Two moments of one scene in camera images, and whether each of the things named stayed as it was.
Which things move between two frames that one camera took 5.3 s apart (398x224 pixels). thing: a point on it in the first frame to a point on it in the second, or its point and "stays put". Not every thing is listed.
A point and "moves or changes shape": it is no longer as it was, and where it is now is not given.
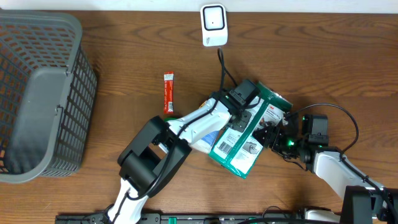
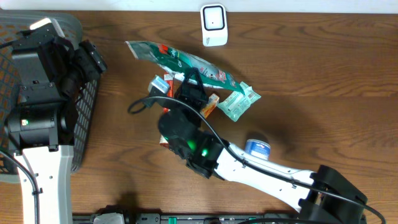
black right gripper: x=272 y=142 to x=188 y=96
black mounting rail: x=270 y=218 stays put
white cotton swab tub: x=204 y=140 moves or changes shape
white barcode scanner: x=214 y=25 stays put
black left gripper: x=247 y=117 to x=91 y=57
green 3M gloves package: x=238 y=152 to x=180 y=62
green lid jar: x=167 y=119 moves or changes shape
